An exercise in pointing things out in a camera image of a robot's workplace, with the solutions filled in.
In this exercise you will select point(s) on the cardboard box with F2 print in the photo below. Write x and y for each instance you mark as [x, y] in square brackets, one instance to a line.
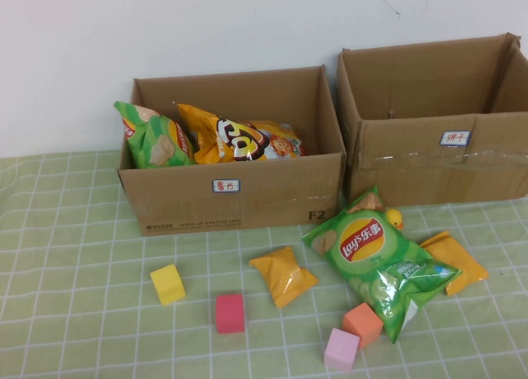
[268, 197]

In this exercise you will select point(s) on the small green Lay's chips bag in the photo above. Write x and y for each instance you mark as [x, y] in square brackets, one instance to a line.
[156, 143]

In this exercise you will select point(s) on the pink foam cube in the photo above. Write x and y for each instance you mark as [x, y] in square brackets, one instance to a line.
[340, 352]

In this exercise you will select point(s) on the orange snack bag lion print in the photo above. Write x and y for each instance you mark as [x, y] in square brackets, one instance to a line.
[247, 141]

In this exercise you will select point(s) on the small orange snack packet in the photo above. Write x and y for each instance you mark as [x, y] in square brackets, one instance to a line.
[282, 278]
[458, 259]

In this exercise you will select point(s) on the red foam cube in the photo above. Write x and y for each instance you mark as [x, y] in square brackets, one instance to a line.
[229, 315]

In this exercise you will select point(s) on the cardboard box with clear tape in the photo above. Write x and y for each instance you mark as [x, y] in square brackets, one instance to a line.
[412, 168]

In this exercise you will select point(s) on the orange foam cube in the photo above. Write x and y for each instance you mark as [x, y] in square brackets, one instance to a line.
[363, 323]

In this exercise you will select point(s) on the yellow foam cube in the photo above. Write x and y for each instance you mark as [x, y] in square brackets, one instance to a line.
[167, 286]

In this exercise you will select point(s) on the white label red two-character writing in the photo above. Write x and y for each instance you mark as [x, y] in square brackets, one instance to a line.
[226, 186]

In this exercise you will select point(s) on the green checkered tablecloth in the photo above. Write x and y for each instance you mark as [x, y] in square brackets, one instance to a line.
[82, 251]

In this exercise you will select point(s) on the yellow rubber duck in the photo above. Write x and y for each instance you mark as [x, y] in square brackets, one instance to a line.
[394, 219]

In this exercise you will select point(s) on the large green Lay's chips bag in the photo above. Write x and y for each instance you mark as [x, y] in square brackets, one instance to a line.
[363, 247]

